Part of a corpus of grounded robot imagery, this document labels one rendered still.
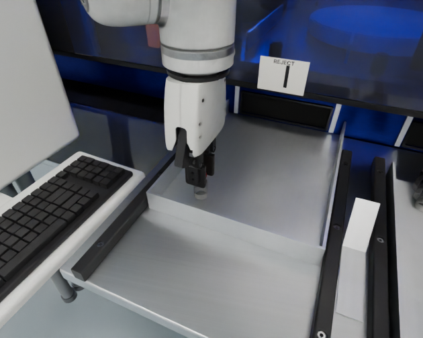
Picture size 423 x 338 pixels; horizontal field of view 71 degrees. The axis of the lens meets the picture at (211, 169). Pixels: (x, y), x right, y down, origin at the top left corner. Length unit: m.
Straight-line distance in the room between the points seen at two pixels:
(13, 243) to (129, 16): 0.41
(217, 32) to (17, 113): 0.49
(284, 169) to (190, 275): 0.26
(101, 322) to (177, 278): 1.02
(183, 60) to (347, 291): 0.33
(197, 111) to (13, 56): 0.44
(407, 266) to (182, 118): 0.35
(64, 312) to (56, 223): 0.93
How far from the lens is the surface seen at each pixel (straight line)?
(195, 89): 0.34
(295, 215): 0.48
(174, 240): 0.44
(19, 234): 0.60
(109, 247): 0.43
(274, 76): 0.57
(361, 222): 0.46
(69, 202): 0.61
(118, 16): 0.31
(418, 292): 0.46
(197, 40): 0.32
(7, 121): 0.71
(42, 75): 0.74
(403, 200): 0.57
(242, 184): 0.51
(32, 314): 1.53
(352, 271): 0.44
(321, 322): 0.37
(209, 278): 0.40
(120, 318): 1.39
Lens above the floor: 1.22
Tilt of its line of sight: 39 degrees down
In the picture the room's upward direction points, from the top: straight up
